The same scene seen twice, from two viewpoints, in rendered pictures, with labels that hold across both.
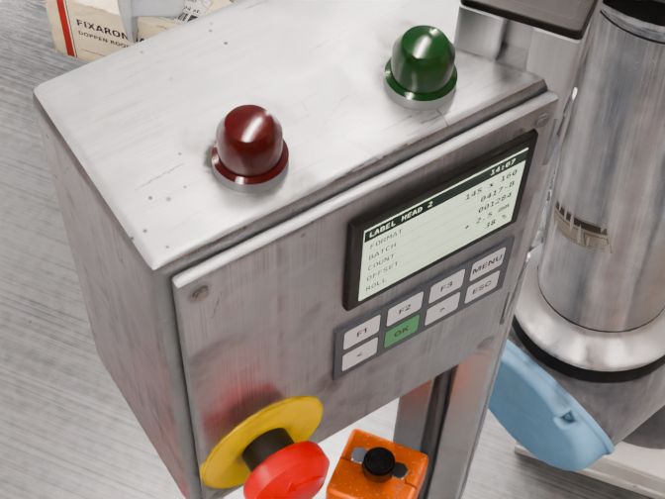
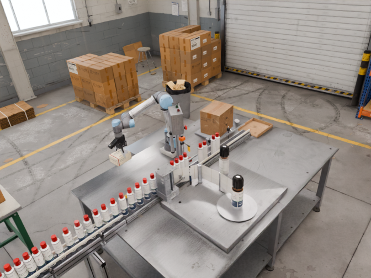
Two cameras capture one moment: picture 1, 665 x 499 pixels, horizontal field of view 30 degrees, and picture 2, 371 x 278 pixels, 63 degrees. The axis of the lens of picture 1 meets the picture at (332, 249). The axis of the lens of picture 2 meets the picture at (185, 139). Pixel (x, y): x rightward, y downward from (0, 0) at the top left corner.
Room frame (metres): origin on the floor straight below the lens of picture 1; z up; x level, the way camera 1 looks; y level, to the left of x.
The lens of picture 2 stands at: (-0.74, 1.97, 2.56)
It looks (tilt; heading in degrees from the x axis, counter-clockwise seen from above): 32 degrees down; 296
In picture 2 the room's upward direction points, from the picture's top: 4 degrees counter-clockwise
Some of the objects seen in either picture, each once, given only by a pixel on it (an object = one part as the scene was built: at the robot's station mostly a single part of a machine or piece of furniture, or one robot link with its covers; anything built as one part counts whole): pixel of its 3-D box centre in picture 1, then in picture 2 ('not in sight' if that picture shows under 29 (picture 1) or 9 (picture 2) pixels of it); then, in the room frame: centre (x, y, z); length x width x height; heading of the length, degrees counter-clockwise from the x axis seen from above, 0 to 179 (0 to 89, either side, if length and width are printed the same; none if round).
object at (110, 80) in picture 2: not in sight; (104, 80); (3.26, -2.61, 0.45); 1.20 x 0.84 x 0.89; 164
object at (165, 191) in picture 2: not in sight; (166, 182); (0.24, 0.37, 1.01); 0.14 x 0.13 x 0.26; 70
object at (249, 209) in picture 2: not in sight; (237, 206); (-0.32, 0.31, 0.89); 0.31 x 0.31 x 0.01
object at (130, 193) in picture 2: not in sight; (131, 198); (0.43, 0.61, 0.98); 0.05 x 0.05 x 0.20
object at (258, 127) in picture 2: not in sight; (255, 127); (-0.16, -1.00, 0.85); 0.30 x 0.26 x 0.04; 70
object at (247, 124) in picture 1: (249, 141); not in sight; (0.26, 0.03, 1.49); 0.03 x 0.03 x 0.02
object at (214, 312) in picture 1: (303, 236); (175, 120); (0.30, 0.01, 1.38); 0.17 x 0.10 x 0.19; 125
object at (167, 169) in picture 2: not in sight; (165, 169); (0.24, 0.37, 1.14); 0.14 x 0.11 x 0.01; 70
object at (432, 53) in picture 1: (423, 60); not in sight; (0.30, -0.03, 1.49); 0.03 x 0.03 x 0.02
